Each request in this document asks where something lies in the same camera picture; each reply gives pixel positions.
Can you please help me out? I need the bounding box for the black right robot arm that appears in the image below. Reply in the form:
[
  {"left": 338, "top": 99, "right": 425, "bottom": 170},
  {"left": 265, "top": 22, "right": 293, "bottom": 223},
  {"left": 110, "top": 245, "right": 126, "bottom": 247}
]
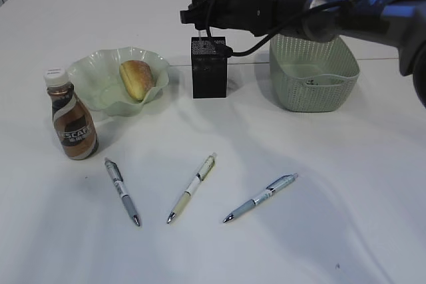
[{"left": 180, "top": 0, "right": 425, "bottom": 103}]

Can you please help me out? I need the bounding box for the green wavy glass plate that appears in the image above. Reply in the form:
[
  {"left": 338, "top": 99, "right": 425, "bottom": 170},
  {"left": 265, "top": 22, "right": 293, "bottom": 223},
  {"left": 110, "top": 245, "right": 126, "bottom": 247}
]
[{"left": 67, "top": 47, "right": 170, "bottom": 116}]

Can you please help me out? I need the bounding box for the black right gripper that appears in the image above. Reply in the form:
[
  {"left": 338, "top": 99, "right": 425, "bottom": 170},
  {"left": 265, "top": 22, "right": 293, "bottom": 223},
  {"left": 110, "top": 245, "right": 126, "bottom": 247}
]
[{"left": 180, "top": 0, "right": 308, "bottom": 37}]

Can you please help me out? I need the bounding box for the grey grip ballpoint pen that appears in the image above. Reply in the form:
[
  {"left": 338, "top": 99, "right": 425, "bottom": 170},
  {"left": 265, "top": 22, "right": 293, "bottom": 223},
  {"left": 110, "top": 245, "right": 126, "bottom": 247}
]
[{"left": 104, "top": 158, "right": 142, "bottom": 227}]

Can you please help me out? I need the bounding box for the sugared bread roll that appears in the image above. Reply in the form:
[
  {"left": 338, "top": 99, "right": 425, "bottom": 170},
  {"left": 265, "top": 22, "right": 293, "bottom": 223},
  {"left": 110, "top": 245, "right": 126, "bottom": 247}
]
[{"left": 119, "top": 60, "right": 155, "bottom": 101}]

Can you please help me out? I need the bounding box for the colourful paper piece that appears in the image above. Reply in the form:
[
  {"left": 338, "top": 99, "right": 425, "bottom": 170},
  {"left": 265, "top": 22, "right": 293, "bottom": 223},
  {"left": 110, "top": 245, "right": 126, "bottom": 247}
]
[{"left": 305, "top": 78, "right": 320, "bottom": 86}]

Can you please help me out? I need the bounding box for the black mesh pen holder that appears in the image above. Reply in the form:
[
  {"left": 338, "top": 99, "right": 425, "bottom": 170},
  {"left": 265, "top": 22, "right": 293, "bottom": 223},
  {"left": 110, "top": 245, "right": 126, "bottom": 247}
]
[{"left": 191, "top": 37, "right": 228, "bottom": 98}]

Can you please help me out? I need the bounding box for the green woven plastic basket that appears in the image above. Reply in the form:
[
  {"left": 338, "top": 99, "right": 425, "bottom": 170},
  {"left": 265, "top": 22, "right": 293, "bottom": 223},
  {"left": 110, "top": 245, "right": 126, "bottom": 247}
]
[{"left": 270, "top": 35, "right": 360, "bottom": 112}]

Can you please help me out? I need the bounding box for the cream grip ballpoint pen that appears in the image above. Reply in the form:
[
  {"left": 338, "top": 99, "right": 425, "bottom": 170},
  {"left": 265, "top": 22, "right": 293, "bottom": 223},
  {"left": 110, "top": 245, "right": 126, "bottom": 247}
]
[{"left": 166, "top": 152, "right": 217, "bottom": 224}]

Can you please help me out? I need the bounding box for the brown Nescafe coffee bottle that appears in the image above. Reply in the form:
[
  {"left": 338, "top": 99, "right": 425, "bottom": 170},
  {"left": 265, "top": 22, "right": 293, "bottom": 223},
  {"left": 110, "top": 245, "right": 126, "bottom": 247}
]
[{"left": 44, "top": 69, "right": 99, "bottom": 160}]

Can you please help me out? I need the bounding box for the blue grip ballpoint pen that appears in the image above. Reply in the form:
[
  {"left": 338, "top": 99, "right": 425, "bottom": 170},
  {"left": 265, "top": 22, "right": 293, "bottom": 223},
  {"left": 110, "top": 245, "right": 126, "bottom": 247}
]
[{"left": 223, "top": 173, "right": 298, "bottom": 223}]

